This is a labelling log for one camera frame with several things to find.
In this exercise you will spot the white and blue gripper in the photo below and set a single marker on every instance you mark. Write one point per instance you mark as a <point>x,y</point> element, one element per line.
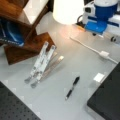
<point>102,17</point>

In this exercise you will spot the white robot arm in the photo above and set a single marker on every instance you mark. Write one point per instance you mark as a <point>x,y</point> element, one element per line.
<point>100,16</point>

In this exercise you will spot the white lamp shade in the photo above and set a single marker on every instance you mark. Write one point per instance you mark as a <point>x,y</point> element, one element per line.
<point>67,11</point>

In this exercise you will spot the silver folding laptop stand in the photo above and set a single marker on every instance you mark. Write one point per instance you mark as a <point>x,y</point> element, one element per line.
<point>41,67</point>

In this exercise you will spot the black pen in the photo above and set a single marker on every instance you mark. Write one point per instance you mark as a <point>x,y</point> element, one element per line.
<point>72,88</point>

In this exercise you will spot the wooden shelf stand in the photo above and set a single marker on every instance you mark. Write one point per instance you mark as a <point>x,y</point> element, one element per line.
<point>26,14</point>

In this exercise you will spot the black drawer box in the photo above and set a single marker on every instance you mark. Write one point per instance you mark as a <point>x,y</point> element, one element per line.
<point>106,99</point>

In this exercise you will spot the blue book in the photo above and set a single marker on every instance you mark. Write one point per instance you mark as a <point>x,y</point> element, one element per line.
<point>10,33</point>

